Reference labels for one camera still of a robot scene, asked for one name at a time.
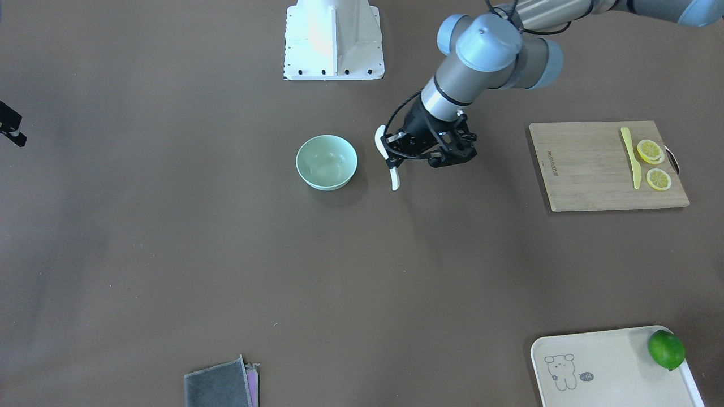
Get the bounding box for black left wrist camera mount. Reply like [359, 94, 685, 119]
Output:
[426, 110, 478, 168]

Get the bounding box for green lime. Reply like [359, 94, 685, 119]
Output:
[647, 330, 686, 371]

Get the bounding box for grey folded cloth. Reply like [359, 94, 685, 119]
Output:
[184, 354, 260, 406]

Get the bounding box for white ceramic spoon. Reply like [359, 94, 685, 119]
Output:
[374, 124, 400, 191]

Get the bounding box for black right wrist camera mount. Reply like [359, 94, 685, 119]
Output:
[0, 101, 28, 147]

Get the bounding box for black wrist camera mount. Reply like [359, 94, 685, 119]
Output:
[426, 110, 478, 168]
[0, 101, 28, 147]

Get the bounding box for cream rabbit tray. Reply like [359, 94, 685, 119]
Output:
[530, 325, 704, 406]

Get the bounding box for stacked lemon slices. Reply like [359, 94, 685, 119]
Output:
[636, 139, 665, 165]

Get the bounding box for single lemon slice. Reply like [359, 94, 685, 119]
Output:
[645, 168, 673, 191]

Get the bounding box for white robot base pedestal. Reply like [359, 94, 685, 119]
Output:
[283, 1, 385, 81]

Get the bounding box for yellow plastic knife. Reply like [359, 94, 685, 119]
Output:
[620, 127, 641, 190]

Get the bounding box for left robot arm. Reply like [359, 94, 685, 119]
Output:
[375, 1, 722, 172]

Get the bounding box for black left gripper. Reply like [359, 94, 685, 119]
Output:
[380, 95, 459, 169]

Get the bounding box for green ceramic bowl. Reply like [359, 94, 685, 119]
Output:
[295, 135, 359, 192]

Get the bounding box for bamboo cutting board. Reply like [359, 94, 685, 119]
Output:
[528, 121, 689, 212]

